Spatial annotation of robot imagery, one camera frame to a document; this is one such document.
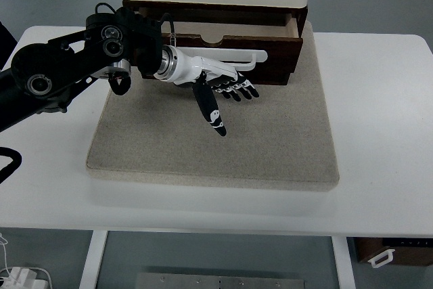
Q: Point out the brown drawer on floor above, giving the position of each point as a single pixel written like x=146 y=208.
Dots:
x=379 y=252

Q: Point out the metal plate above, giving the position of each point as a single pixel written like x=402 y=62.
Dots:
x=172 y=280

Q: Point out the white handle on floor drawer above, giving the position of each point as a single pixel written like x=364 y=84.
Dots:
x=382 y=259

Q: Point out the dark wooden drawer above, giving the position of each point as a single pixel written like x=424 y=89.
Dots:
x=276 y=30

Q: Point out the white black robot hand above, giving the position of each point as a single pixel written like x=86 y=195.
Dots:
x=181 y=65

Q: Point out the grey stone slab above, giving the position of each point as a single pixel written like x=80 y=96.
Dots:
x=281 y=140

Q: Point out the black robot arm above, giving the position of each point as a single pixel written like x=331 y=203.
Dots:
x=46 y=77

